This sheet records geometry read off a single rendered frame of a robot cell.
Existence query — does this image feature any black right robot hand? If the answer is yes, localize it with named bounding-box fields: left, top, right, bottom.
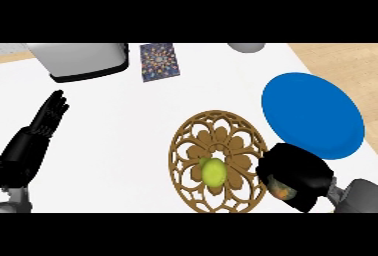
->
left=254, top=142, right=336, bottom=214

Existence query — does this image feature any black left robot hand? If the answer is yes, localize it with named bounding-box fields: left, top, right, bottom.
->
left=0, top=89, right=70, bottom=190

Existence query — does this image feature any blue round plate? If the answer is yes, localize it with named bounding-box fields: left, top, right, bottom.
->
left=259, top=71, right=366, bottom=161

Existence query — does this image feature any brown openwork round placemat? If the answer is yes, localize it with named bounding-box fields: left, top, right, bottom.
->
left=166, top=109, right=271, bottom=214

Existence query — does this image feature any dark green orange vegetable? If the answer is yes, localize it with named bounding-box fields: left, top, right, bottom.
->
left=265, top=173, right=299, bottom=201

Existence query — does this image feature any grey appliance with black base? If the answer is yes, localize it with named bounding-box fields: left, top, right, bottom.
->
left=25, top=42, right=131, bottom=84

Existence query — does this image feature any grey round object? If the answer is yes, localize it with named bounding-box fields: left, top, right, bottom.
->
left=226, top=42, right=267, bottom=54

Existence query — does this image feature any colourful patterned flat card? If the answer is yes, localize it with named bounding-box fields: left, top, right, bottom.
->
left=138, top=42, right=181, bottom=84

